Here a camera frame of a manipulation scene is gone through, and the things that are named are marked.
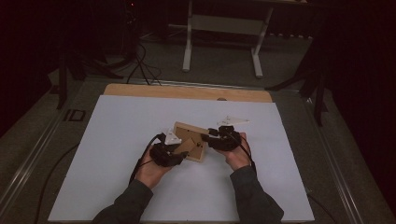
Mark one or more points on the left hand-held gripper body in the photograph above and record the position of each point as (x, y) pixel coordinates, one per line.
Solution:
(165, 155)

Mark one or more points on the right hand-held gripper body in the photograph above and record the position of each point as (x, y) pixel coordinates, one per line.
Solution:
(225, 140)

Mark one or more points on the white metal table frame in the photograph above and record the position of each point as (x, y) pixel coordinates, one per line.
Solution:
(224, 25)

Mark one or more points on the person's left hand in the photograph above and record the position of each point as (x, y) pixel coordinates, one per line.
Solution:
(152, 174)

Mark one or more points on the white table mat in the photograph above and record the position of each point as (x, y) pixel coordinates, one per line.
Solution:
(93, 174)

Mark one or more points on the black metal stand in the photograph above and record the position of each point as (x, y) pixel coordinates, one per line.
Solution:
(317, 90)

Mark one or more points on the person's right hand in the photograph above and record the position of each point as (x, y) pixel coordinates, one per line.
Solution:
(238, 158)

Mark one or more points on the aluminium rail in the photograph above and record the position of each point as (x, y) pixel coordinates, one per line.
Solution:
(34, 155)
(199, 84)
(336, 168)

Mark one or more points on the square wooden photo frame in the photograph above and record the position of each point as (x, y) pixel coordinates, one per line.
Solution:
(193, 146)

